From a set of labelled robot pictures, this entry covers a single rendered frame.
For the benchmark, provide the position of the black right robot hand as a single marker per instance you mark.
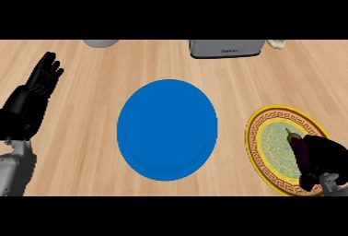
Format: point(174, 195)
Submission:
point(323, 156)

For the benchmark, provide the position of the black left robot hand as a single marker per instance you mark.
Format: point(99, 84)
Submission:
point(27, 98)

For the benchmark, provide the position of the purple eggplant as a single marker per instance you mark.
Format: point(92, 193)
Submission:
point(298, 150)

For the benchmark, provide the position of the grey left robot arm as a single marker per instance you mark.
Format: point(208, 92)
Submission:
point(12, 167)

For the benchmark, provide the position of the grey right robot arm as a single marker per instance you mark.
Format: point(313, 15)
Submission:
point(334, 186)

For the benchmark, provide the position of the yellow patterned plate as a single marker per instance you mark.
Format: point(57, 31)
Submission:
point(272, 147)

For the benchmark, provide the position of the blue plate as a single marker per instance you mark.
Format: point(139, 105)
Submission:
point(167, 130)

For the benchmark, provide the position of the grey round object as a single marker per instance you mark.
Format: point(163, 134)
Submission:
point(101, 43)

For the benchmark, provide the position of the cream white object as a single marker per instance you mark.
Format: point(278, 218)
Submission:
point(276, 43)

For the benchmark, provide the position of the grey appliance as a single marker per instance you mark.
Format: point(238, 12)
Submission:
point(226, 48)

